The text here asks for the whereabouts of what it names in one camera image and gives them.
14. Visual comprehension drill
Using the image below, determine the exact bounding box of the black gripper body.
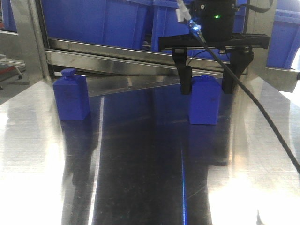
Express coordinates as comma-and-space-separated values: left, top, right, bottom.
158, 0, 270, 51

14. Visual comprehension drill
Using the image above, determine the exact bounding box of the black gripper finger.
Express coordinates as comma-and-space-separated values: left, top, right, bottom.
172, 48, 192, 95
222, 48, 254, 94

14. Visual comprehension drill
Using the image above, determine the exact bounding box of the blue bottle-shaped part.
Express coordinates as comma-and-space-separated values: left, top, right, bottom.
189, 75, 221, 125
53, 68, 90, 120

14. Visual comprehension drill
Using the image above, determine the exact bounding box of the middle blue plastic bin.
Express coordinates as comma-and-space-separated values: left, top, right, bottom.
151, 0, 245, 61

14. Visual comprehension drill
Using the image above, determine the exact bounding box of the blue plastic bin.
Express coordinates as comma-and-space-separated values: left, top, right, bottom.
42, 0, 153, 49
151, 0, 245, 61

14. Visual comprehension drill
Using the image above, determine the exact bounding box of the far right blue bin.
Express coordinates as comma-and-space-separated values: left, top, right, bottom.
267, 9, 300, 69

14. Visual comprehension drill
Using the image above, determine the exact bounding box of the left blue plastic bin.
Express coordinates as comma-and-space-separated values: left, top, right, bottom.
42, 0, 153, 49

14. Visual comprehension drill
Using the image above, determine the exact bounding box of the office chair base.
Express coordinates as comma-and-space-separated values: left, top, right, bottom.
0, 54, 29, 85

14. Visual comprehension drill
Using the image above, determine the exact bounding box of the far left blue bin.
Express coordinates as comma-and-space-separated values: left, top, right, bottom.
1, 0, 17, 32

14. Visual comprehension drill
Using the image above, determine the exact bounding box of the white cable connector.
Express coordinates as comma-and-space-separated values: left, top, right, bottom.
176, 0, 191, 23

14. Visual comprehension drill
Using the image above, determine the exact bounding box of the stainless steel shelf frame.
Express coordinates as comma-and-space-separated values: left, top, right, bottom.
11, 0, 299, 92

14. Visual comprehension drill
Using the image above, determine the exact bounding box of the black cable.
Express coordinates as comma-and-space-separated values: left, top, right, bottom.
187, 0, 300, 175

